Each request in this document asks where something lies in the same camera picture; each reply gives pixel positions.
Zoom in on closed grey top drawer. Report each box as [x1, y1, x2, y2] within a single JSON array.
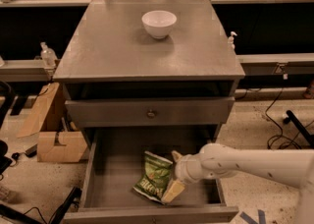
[[65, 97, 235, 128]]

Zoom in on white pump bottle right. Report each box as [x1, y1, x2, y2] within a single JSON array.
[[228, 31, 237, 49]]

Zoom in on black stand leg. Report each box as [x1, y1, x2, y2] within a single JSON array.
[[0, 187, 81, 224]]

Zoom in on green jalapeno chip bag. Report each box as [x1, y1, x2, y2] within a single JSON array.
[[133, 151, 173, 202]]

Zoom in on grey wooden drawer cabinet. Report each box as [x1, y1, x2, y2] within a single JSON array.
[[54, 0, 244, 140]]

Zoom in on black chair base right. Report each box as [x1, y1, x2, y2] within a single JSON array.
[[284, 110, 314, 148]]

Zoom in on clear sanitizer bottle left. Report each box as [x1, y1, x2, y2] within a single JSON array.
[[40, 42, 58, 68]]

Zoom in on black power cable and adapter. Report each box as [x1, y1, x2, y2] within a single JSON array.
[[264, 86, 314, 151]]

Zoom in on white ceramic bowl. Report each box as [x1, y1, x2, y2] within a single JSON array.
[[141, 10, 177, 39]]

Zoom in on cardboard box pieces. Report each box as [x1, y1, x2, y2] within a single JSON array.
[[17, 83, 88, 163]]

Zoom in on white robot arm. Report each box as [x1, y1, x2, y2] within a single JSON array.
[[162, 143, 314, 224]]

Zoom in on open grey middle drawer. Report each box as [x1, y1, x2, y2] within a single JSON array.
[[64, 126, 238, 224]]

